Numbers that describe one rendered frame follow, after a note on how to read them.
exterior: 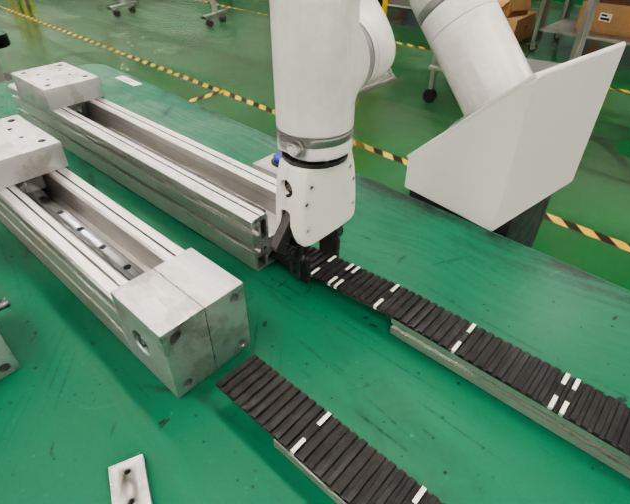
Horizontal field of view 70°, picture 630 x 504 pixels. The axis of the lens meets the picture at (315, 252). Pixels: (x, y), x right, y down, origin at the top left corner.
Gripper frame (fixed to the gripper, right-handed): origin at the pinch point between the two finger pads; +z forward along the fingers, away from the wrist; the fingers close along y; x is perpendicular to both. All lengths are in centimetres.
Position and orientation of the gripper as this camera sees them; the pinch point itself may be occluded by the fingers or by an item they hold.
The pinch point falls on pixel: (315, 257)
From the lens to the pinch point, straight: 60.4
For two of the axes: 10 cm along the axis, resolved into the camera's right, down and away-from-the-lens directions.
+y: 6.7, -4.6, 5.9
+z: 0.0, 7.9, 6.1
